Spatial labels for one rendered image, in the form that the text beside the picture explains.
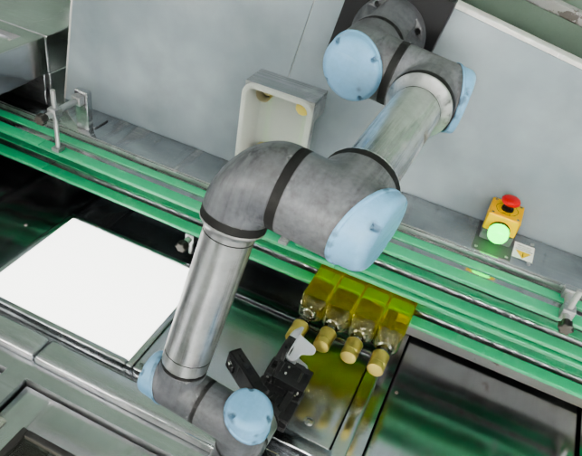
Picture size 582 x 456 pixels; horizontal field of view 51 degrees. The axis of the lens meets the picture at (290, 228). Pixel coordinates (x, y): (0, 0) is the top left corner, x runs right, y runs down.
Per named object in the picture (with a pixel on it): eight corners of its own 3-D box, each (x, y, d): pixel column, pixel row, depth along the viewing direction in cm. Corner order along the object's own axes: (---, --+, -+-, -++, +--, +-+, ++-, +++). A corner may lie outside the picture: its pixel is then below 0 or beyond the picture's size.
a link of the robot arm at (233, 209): (205, 119, 74) (121, 406, 95) (283, 157, 72) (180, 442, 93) (245, 106, 84) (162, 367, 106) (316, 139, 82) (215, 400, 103)
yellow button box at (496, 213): (483, 220, 140) (477, 236, 134) (494, 193, 135) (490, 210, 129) (513, 231, 138) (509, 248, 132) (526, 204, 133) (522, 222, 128)
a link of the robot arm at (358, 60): (353, 6, 113) (325, 25, 103) (420, 33, 111) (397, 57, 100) (336, 64, 121) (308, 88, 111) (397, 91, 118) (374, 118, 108)
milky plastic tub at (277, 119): (249, 149, 156) (233, 165, 149) (260, 68, 142) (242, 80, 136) (310, 173, 152) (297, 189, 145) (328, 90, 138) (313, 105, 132)
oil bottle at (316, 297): (329, 262, 148) (293, 318, 132) (333, 245, 145) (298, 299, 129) (349, 271, 147) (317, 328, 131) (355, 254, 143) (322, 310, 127)
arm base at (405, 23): (377, -21, 119) (359, -9, 111) (441, 23, 118) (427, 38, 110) (341, 43, 129) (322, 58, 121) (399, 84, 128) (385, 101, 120)
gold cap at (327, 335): (319, 334, 128) (310, 347, 125) (322, 323, 126) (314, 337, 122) (333, 342, 127) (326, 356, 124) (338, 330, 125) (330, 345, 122)
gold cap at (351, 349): (345, 345, 126) (338, 359, 123) (348, 334, 124) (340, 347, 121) (360, 352, 126) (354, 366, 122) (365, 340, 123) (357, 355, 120)
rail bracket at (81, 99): (93, 121, 169) (35, 156, 152) (90, 64, 159) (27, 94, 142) (108, 127, 168) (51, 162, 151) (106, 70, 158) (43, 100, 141)
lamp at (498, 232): (485, 234, 133) (482, 242, 131) (492, 218, 130) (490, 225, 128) (505, 242, 132) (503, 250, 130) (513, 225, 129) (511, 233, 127)
